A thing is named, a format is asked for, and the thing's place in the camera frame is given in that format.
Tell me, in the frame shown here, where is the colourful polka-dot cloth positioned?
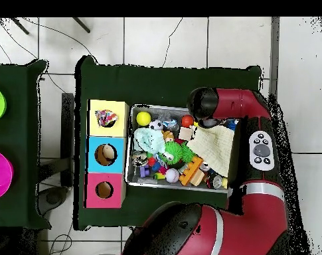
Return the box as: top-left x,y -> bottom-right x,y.
94,108 -> 119,128

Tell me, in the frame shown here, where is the green spiky toy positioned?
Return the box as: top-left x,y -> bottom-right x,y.
160,141 -> 197,165

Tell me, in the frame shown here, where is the blue spiky toy with eyes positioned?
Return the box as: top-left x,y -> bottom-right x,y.
225,118 -> 240,131

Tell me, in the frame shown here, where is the wooden box with three holes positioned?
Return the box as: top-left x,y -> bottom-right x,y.
84,99 -> 130,209

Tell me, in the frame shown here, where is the orange ball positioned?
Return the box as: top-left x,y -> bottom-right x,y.
181,114 -> 195,128

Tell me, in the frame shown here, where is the shallow mesh bin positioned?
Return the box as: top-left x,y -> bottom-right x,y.
123,104 -> 230,193

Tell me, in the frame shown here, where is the yellow ball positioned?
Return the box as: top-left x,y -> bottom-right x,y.
135,110 -> 152,127

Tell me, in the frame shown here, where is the orange plastic building block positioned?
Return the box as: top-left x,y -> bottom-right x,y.
179,155 -> 204,187

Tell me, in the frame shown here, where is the wooden cube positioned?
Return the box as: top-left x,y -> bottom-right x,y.
178,126 -> 195,141

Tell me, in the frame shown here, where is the cream waffle cloth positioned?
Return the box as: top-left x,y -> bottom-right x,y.
186,124 -> 235,178

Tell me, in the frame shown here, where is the small soccer ball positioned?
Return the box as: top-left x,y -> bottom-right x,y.
149,119 -> 164,131

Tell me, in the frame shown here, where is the dark green tablecloth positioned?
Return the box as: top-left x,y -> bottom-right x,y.
73,54 -> 262,231
0,58 -> 52,230

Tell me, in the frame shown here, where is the pink bowl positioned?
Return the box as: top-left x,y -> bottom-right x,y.
0,148 -> 15,201

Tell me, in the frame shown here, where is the thin black cable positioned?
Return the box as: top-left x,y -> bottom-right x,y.
161,17 -> 184,68

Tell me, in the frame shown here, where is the mint waffle cloth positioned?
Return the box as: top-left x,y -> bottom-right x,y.
133,127 -> 167,156

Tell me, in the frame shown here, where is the black tripod leg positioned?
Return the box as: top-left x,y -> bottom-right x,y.
10,17 -> 30,35
72,17 -> 91,34

